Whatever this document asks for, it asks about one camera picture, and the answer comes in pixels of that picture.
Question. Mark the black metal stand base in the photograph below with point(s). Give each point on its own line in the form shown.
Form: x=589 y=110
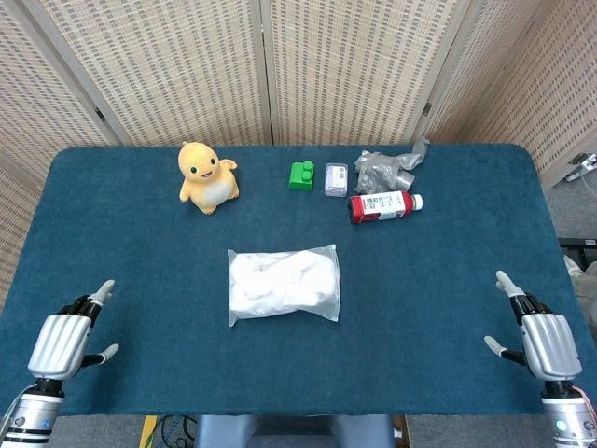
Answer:
x=578 y=245

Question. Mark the green building block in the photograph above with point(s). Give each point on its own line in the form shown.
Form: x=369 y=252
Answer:
x=298 y=179

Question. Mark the woven folding screen panel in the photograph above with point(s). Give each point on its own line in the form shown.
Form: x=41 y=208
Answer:
x=14 y=224
x=536 y=70
x=163 y=70
x=354 y=70
x=37 y=93

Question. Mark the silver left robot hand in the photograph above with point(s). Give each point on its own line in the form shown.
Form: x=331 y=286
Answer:
x=60 y=345

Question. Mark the white power adapter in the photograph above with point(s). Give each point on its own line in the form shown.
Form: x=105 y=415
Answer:
x=588 y=163

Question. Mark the yellow plush dinosaur toy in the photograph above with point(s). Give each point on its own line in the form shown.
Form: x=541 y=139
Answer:
x=205 y=186

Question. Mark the small clear purple box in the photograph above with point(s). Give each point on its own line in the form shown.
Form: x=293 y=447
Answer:
x=336 y=182

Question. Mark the transparent bag with white contents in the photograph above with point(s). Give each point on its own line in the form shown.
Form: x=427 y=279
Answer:
x=280 y=284

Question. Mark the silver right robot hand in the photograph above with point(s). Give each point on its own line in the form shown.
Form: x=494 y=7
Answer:
x=550 y=345

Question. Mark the grey foil packaging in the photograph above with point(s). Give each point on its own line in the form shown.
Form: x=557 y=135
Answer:
x=378 y=172

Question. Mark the blue felt table cover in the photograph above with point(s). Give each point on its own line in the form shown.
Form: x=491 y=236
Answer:
x=140 y=261

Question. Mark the grey blue robot torso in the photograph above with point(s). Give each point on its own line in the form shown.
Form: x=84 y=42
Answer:
x=289 y=434

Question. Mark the red drink bottle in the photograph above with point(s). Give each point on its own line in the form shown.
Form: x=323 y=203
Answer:
x=378 y=207

